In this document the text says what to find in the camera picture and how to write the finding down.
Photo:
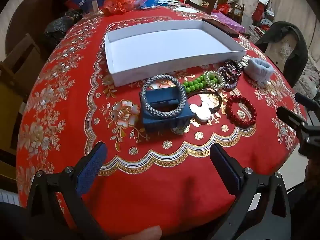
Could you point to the clear plastic jar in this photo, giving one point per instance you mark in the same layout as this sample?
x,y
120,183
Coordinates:
x,y
93,5

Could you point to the round wooden table top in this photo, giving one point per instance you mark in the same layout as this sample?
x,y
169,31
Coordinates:
x,y
27,12

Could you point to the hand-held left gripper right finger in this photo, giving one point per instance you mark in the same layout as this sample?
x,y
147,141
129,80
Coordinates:
x,y
225,167

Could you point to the purple patterned cloth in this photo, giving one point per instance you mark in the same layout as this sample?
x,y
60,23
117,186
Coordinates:
x,y
227,20

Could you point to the light wooden chair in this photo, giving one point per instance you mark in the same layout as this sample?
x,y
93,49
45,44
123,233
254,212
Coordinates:
x,y
15,62

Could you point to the red plastic bag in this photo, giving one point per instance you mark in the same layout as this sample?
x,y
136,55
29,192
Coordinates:
x,y
117,5

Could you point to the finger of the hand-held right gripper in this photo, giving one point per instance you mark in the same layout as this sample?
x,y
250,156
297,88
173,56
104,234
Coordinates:
x,y
290,116
306,101

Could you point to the red hanging cloth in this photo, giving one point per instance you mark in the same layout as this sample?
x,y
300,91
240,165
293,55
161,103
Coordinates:
x,y
258,11

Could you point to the white paper sheet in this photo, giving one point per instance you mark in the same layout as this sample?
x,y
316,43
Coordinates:
x,y
186,9

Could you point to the floral sofa cover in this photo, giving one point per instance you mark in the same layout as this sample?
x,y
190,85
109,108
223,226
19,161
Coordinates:
x,y
312,77

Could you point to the beige backed chair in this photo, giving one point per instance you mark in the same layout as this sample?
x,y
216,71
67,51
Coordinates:
x,y
282,47

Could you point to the black plastic bag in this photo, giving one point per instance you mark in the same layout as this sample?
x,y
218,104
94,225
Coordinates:
x,y
60,27

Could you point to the chair with dark jacket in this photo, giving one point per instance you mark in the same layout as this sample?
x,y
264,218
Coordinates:
x,y
297,45

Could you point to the small dark wooden chair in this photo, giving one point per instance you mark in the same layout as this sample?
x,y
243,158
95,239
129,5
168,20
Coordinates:
x,y
237,10

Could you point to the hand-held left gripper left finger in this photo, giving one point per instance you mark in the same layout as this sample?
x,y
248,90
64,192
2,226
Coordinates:
x,y
92,167

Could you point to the blue white small pack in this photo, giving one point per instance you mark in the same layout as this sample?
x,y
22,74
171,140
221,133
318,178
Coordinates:
x,y
163,3

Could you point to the white shallow cardboard box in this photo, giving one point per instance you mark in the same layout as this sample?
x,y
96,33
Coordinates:
x,y
162,45

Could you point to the blue hair claw clip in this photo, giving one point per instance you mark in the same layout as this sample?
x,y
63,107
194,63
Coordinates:
x,y
162,120

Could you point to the brown leather wallet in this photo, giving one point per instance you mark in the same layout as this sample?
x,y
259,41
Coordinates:
x,y
220,27

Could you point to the metal band wristwatch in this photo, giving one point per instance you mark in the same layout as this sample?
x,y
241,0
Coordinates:
x,y
241,64

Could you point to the light blue knit wristband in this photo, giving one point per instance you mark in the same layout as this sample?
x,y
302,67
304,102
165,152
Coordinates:
x,y
260,71

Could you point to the person's left hand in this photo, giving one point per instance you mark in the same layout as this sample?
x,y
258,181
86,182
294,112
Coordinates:
x,y
142,233

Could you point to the blue tissue pack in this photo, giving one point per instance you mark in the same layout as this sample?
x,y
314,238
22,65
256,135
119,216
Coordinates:
x,y
152,1

